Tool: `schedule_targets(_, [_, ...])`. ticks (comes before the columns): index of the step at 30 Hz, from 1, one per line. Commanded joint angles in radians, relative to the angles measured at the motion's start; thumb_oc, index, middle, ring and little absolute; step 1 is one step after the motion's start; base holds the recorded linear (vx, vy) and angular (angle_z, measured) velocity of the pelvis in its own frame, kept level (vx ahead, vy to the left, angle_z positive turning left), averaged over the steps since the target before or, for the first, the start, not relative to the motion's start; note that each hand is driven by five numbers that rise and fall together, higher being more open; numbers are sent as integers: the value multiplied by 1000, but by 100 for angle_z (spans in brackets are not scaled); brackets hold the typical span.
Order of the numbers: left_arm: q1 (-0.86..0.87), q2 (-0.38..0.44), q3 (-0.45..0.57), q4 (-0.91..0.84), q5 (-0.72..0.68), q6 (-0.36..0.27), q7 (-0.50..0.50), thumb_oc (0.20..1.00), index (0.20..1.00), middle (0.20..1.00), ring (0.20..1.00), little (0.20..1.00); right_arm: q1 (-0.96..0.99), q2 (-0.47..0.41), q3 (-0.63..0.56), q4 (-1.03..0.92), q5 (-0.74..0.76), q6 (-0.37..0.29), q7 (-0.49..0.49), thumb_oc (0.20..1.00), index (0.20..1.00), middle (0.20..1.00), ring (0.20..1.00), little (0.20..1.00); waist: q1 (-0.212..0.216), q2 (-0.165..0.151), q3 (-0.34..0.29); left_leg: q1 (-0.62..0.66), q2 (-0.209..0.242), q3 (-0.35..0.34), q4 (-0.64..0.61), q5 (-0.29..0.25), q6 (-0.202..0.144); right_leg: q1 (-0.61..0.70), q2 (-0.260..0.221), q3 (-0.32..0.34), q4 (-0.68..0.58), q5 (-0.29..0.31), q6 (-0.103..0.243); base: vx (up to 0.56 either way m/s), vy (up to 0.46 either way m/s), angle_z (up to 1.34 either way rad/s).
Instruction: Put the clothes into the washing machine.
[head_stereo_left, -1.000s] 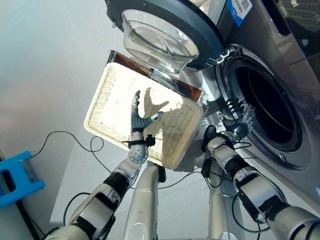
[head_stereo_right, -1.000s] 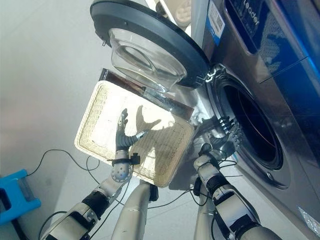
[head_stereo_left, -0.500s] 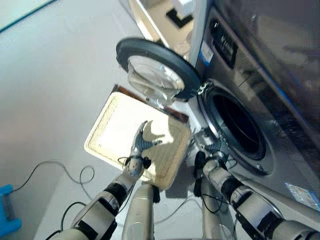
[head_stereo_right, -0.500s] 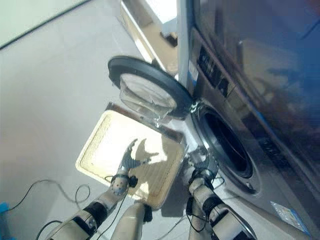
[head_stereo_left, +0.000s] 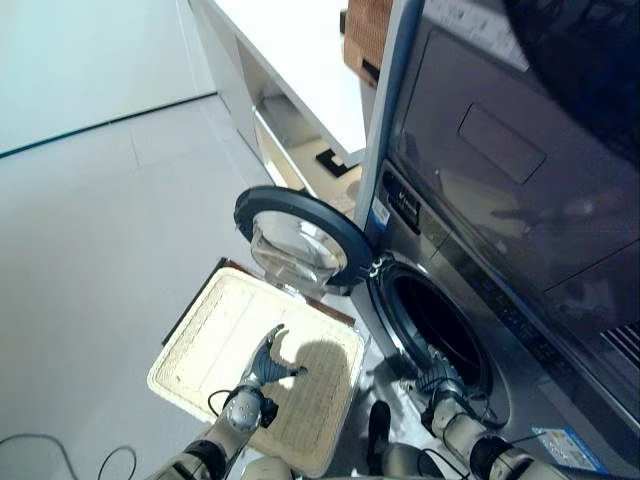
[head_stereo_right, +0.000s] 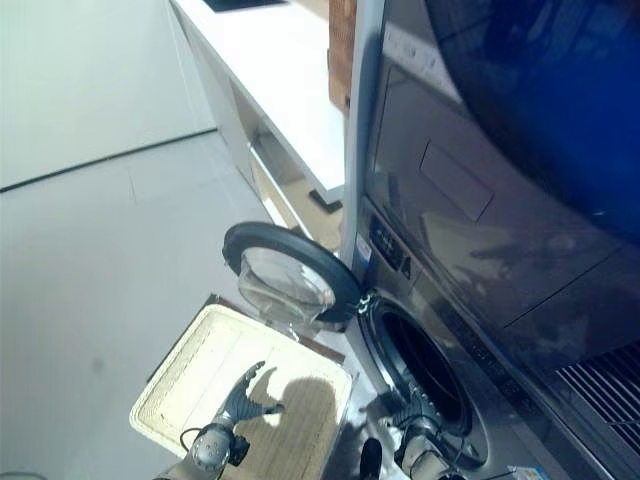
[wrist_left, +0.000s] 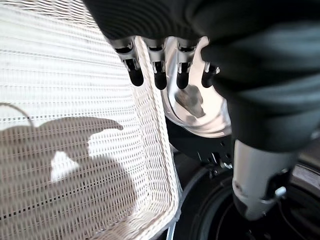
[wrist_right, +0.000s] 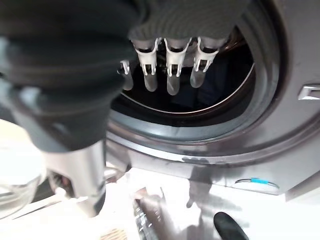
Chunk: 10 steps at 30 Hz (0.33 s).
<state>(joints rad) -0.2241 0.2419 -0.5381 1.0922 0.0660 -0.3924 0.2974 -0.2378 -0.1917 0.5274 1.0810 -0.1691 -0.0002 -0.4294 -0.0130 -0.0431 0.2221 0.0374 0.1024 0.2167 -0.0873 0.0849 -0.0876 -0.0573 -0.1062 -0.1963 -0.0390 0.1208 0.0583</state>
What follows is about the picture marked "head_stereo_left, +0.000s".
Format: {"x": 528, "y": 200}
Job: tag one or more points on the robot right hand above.
{"x": 440, "y": 372}

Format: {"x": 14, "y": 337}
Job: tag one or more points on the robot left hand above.
{"x": 264, "y": 367}

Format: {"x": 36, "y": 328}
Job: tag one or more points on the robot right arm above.
{"x": 465, "y": 430}

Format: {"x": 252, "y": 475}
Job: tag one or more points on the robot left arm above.
{"x": 235, "y": 415}

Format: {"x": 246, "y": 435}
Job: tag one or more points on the silver front-load washing machine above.
{"x": 520, "y": 360}

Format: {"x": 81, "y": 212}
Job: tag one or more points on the round washing machine door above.
{"x": 300, "y": 240}

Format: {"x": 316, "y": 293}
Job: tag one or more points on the cream plastic laundry basket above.
{"x": 240, "y": 325}

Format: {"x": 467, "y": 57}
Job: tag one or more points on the robot dark foot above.
{"x": 380, "y": 430}

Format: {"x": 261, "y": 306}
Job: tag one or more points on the blue energy label sticker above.
{"x": 565, "y": 447}

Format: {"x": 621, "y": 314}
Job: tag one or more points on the small blue sticker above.
{"x": 380, "y": 216}

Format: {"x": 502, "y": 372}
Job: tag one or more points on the dark grey stacked dryer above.
{"x": 500, "y": 150}

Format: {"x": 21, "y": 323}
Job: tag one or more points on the white table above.
{"x": 300, "y": 55}

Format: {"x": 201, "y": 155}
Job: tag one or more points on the brown wicker basket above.
{"x": 367, "y": 35}

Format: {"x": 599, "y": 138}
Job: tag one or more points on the black rounded object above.
{"x": 585, "y": 55}

